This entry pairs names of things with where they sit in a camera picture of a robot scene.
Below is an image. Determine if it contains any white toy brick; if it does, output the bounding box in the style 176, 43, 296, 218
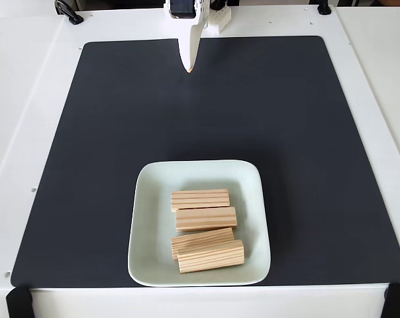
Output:
205, 6, 232, 36

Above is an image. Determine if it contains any black table mat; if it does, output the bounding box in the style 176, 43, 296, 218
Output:
10, 35, 400, 288

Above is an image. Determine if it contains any pale green square plate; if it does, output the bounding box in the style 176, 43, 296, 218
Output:
126, 160, 272, 288

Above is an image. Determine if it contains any black clamp handle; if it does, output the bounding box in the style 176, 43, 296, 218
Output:
54, 0, 85, 26

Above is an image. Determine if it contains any wooden block with number mark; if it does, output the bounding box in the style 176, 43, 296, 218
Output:
170, 227, 236, 261

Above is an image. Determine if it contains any striped wooden block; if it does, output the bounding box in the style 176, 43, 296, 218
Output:
175, 205, 238, 233
177, 238, 246, 275
170, 188, 231, 213

